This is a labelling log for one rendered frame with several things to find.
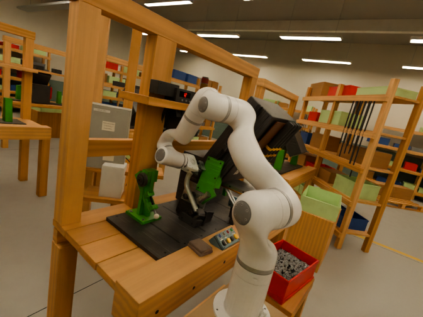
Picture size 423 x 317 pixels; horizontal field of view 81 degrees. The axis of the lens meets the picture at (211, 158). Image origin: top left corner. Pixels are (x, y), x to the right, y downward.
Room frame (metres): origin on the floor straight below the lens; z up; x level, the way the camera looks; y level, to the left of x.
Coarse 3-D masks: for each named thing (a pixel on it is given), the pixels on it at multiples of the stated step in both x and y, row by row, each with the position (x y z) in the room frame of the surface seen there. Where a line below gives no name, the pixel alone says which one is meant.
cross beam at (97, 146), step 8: (88, 144) 1.19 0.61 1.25; (96, 144) 1.23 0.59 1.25; (104, 144) 1.26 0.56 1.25; (112, 144) 1.30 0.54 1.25; (120, 144) 1.34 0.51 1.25; (128, 144) 1.38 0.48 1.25; (176, 144) 1.69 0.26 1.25; (192, 144) 1.82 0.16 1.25; (200, 144) 1.90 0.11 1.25; (208, 144) 1.98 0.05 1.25; (88, 152) 1.20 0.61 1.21; (96, 152) 1.23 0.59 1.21; (104, 152) 1.27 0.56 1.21; (112, 152) 1.30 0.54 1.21; (120, 152) 1.34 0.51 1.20; (128, 152) 1.39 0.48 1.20
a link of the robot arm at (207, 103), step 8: (208, 88) 1.01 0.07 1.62; (200, 96) 1.00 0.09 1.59; (208, 96) 0.85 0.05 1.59; (216, 96) 0.85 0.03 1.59; (224, 96) 0.88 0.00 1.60; (192, 104) 1.04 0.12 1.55; (200, 104) 0.86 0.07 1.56; (208, 104) 0.84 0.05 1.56; (216, 104) 0.84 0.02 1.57; (224, 104) 0.86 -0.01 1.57; (192, 112) 1.04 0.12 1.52; (200, 112) 0.86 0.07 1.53; (208, 112) 0.84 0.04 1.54; (216, 112) 0.84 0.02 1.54; (224, 112) 0.86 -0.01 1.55; (192, 120) 1.05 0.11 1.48; (200, 120) 1.06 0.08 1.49; (216, 120) 0.87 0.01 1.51; (224, 120) 0.88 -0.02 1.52
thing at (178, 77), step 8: (176, 72) 6.61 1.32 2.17; (184, 72) 6.84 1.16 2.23; (176, 80) 6.51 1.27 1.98; (184, 80) 6.88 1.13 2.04; (192, 80) 7.13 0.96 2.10; (200, 80) 7.47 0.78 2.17; (184, 88) 7.57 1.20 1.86; (216, 88) 8.23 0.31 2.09; (208, 120) 8.18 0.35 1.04; (200, 128) 7.69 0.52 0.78; (208, 128) 8.05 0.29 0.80; (200, 136) 8.07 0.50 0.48
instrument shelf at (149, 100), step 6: (120, 96) 1.34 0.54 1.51; (126, 96) 1.31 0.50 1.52; (132, 96) 1.28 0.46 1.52; (138, 96) 1.25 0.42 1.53; (144, 96) 1.22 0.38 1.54; (138, 102) 1.25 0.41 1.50; (144, 102) 1.22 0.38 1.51; (150, 102) 1.21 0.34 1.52; (156, 102) 1.24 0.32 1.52; (162, 102) 1.27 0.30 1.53; (168, 102) 1.30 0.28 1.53; (174, 102) 1.34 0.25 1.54; (174, 108) 1.35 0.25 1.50; (180, 108) 1.38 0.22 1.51; (186, 108) 1.42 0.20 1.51
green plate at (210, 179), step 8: (208, 160) 1.40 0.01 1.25; (216, 160) 1.38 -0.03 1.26; (208, 168) 1.38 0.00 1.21; (216, 168) 1.36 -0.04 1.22; (200, 176) 1.39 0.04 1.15; (208, 176) 1.36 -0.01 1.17; (216, 176) 1.34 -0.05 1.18; (200, 184) 1.37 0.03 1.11; (208, 184) 1.34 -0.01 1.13; (216, 184) 1.35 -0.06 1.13
